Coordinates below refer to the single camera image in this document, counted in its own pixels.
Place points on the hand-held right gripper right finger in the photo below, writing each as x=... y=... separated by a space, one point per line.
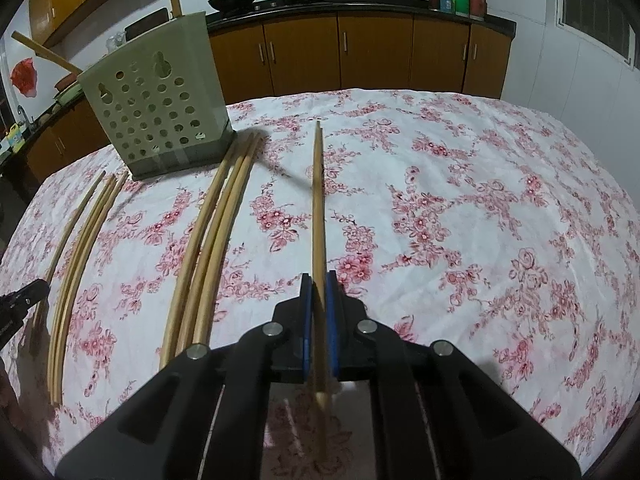
x=332 y=320

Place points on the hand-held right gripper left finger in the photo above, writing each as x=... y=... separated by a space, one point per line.
x=306 y=310

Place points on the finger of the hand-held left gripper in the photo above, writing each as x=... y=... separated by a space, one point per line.
x=20 y=305

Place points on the perforated beige utensil holder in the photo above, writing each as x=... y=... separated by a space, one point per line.
x=150 y=110

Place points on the yellow detergent bottle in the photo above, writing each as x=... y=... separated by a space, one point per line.
x=14 y=139

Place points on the metal faucet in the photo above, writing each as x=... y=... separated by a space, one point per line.
x=22 y=115

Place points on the green basin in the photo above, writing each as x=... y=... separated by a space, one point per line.
x=67 y=95

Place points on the red bowl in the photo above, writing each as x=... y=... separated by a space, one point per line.
x=66 y=80

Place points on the dark cutting board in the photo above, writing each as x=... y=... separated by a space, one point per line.
x=147 y=22

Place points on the black kitchen countertop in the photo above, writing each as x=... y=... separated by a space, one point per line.
x=380 y=4

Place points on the green box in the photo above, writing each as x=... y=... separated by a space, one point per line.
x=457 y=0

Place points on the barred window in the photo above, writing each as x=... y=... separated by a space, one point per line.
x=600 y=5

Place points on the red plastic bag on wall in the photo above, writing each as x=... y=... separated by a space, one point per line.
x=24 y=75

